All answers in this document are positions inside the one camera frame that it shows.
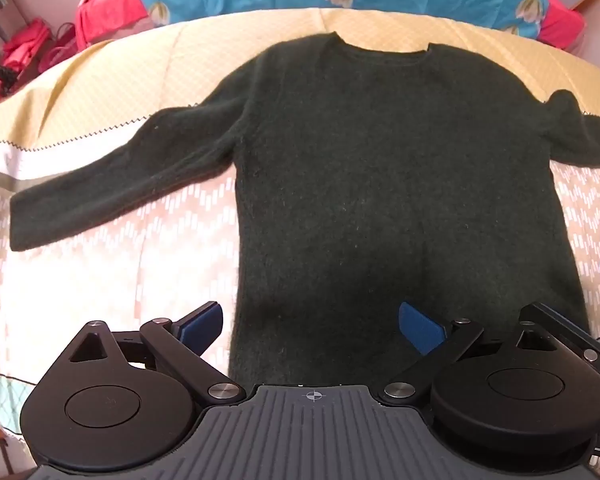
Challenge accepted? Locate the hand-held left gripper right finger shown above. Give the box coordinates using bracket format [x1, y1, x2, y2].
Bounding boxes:
[382, 301, 561, 404]

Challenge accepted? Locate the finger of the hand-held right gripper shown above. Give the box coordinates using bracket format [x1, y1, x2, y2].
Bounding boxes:
[520, 302, 600, 376]

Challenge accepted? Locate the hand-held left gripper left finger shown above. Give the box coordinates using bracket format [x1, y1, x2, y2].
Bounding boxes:
[70, 301, 246, 407]

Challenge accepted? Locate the dark green knit sweater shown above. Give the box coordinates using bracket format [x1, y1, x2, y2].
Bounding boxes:
[9, 31, 600, 386]

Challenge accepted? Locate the red clothes pile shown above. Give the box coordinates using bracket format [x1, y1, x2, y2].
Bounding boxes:
[1, 17, 52, 73]

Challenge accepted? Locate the yellow patterned bedspread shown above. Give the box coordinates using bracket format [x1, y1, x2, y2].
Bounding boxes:
[0, 7, 600, 441]

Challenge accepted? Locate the pink bag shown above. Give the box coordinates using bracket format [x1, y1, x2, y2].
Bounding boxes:
[39, 22, 79, 72]

